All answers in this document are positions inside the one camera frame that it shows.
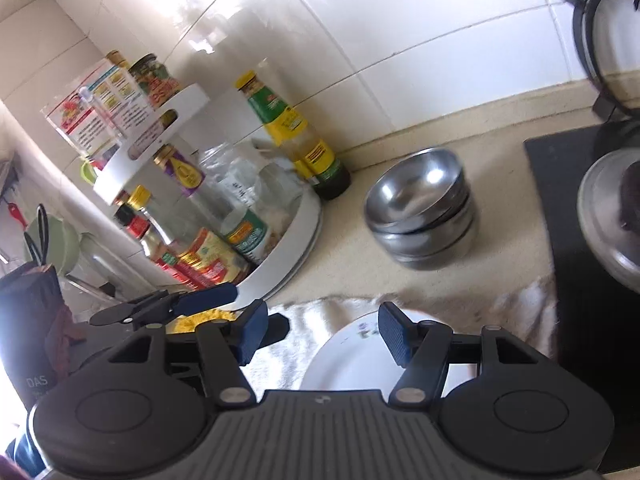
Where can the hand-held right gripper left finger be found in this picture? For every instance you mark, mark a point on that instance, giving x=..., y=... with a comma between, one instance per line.
x=251, y=331

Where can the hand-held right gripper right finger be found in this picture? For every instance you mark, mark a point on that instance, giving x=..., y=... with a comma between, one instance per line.
x=392, y=334

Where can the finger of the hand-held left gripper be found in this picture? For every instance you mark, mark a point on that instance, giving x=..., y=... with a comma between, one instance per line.
x=279, y=329
x=207, y=297

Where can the white plate with floral print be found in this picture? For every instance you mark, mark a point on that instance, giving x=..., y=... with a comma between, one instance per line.
x=350, y=360

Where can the white towel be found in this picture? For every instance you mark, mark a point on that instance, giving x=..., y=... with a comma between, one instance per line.
x=295, y=340

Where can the yellow woven mat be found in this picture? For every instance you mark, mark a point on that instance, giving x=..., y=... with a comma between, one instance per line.
x=200, y=321

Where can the yellow and red seasoning jar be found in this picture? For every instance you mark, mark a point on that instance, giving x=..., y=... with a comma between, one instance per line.
x=215, y=257

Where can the green label jar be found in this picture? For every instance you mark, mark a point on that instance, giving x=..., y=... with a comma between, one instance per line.
x=247, y=237

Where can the red label soy sauce bottle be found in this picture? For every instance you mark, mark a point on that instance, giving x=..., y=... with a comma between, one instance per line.
x=145, y=230

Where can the green utensil holder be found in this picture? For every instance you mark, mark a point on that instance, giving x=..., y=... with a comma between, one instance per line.
x=62, y=245

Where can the white two-tier rotating rack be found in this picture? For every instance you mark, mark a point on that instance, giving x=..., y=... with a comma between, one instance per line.
x=306, y=230

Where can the clear glass jar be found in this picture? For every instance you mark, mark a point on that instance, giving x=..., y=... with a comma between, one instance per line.
x=235, y=175

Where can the purple label bottle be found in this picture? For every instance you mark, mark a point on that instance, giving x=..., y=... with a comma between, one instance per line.
x=185, y=172

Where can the small green cup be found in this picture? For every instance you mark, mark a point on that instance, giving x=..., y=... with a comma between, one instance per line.
x=89, y=172

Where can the yellow-capped green label sauce bottle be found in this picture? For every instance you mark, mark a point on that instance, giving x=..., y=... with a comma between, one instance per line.
x=287, y=125

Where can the black cooktop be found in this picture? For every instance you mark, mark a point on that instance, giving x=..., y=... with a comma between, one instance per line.
x=590, y=340

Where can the colourful printed seasoning box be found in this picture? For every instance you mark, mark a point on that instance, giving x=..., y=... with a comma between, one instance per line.
x=100, y=110

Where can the dark-lidded pickle jar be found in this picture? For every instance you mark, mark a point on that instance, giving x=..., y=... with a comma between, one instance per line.
x=155, y=80

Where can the steel pot lid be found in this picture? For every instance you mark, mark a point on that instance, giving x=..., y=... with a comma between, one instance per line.
x=602, y=210

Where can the black-rimmed glass lid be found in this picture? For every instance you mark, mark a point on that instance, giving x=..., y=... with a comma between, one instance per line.
x=615, y=35

